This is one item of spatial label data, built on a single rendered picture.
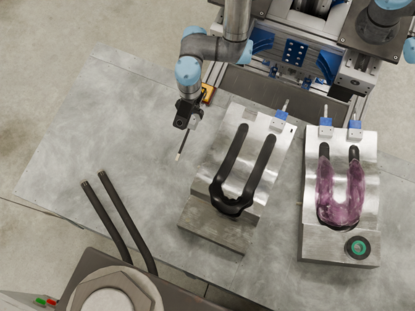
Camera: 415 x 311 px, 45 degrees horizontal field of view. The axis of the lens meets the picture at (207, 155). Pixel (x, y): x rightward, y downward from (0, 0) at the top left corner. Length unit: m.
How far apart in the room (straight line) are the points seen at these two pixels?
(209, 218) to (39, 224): 1.26
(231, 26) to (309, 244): 0.76
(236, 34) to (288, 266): 0.83
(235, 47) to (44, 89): 1.73
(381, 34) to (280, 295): 0.96
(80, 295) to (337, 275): 1.37
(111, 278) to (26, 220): 2.27
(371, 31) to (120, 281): 1.45
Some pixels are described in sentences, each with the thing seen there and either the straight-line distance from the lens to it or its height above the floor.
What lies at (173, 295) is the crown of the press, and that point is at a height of 2.01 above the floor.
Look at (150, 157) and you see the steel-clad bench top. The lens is 1.92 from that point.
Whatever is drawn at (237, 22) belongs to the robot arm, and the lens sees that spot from 1.49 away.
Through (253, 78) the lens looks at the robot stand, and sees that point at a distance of 2.70.
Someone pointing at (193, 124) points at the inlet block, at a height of 0.96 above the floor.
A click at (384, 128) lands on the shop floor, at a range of 2.95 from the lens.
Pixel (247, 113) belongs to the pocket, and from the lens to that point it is 1.90.
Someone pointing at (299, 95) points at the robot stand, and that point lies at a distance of 2.68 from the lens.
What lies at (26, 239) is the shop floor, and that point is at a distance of 2.83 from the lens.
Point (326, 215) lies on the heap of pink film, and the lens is 1.79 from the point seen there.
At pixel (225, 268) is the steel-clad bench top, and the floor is 0.80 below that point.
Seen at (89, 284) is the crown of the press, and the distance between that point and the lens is 0.59.
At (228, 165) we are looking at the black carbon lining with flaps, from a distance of 1.80.
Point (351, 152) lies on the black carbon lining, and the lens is 1.92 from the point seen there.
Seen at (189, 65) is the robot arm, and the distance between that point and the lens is 1.49.
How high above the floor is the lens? 2.62
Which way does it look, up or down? 72 degrees down
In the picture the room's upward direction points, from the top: 4 degrees counter-clockwise
